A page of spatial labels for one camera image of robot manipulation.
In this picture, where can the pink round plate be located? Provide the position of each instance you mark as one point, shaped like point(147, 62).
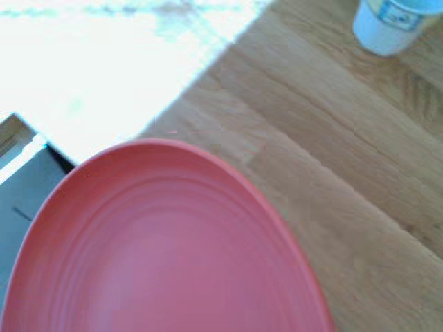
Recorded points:
point(173, 249)

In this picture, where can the steel dishwasher door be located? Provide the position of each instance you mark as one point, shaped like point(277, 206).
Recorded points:
point(20, 186)

